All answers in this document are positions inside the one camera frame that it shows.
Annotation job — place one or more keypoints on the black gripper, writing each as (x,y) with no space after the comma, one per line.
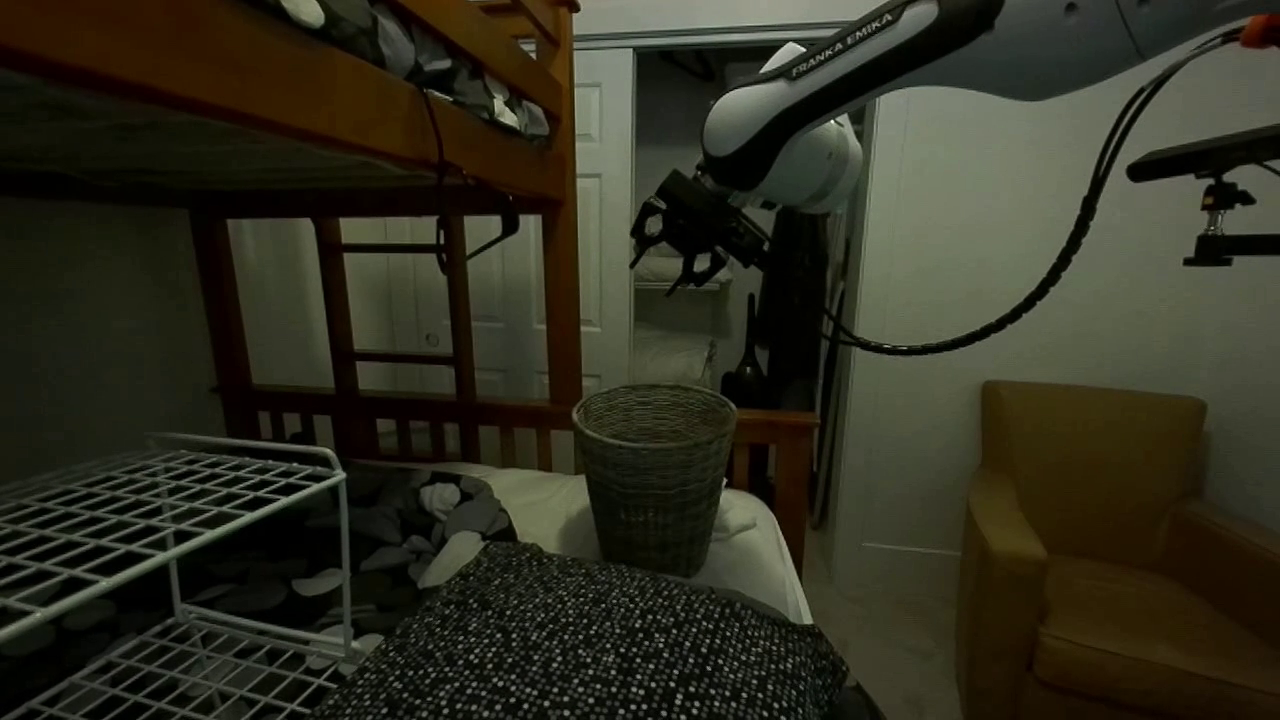
(712,223)

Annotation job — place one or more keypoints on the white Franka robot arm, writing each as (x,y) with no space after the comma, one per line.
(803,132)

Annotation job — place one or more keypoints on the woven wicker basket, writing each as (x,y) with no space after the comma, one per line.
(652,482)

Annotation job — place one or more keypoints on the white door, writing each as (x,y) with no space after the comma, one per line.
(602,212)

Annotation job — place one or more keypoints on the black clothes hanger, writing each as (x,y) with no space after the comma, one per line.
(460,241)

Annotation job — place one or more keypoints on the white bed sheet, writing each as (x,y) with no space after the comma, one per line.
(767,545)

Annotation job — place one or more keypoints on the black grey dotted blanket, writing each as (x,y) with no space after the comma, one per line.
(427,62)
(413,522)

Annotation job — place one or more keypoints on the black white speckled pillow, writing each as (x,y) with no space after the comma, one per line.
(602,640)

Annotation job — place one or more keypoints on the mustard armchair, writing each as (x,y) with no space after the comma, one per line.
(1104,563)

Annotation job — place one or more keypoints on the wooden bunk bed frame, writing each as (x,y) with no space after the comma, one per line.
(265,105)

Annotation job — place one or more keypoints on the black camera on mount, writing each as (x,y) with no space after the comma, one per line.
(1206,153)

